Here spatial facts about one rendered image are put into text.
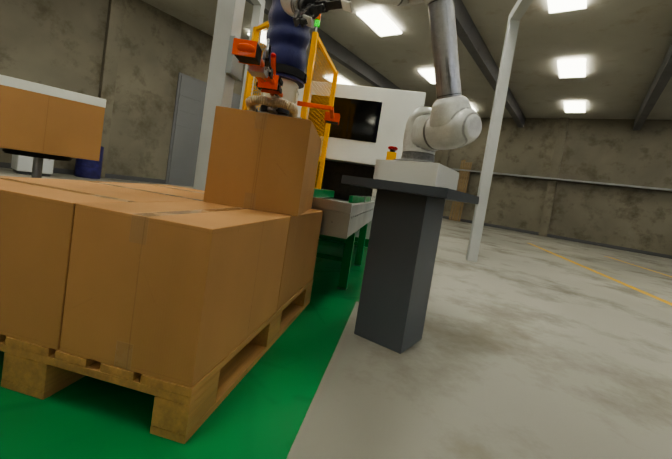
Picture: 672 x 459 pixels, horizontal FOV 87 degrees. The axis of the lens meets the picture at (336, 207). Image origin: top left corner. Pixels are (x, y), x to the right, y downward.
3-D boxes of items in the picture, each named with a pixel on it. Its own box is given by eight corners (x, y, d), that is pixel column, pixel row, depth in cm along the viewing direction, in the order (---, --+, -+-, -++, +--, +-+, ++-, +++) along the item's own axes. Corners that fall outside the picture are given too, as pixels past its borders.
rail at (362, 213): (372, 215, 435) (374, 200, 434) (376, 216, 434) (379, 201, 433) (339, 236, 208) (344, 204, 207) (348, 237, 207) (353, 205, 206)
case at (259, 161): (244, 197, 207) (253, 129, 204) (311, 208, 206) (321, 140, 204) (202, 201, 147) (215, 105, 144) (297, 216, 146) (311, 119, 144)
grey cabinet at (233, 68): (236, 80, 306) (240, 45, 305) (241, 81, 305) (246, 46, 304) (224, 72, 287) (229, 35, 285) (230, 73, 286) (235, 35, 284)
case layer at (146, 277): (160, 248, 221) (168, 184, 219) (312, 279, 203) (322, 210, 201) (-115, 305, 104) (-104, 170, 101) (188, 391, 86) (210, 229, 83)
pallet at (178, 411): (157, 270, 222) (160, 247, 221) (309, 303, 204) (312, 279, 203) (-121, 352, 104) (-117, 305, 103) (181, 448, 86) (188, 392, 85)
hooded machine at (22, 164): (7, 170, 723) (13, 106, 716) (44, 174, 772) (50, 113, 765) (17, 174, 680) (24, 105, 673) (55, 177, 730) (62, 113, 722)
